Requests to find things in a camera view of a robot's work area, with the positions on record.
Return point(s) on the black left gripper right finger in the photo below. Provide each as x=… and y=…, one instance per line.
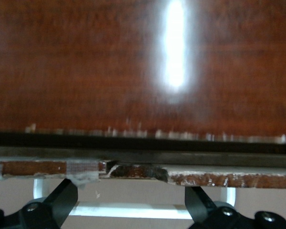
x=197, y=205

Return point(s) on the dark brown wooden cabinet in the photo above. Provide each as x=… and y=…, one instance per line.
x=85, y=71

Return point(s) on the brown table cover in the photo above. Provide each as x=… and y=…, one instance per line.
x=133, y=193

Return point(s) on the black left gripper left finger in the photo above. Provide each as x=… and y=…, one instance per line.
x=59, y=202

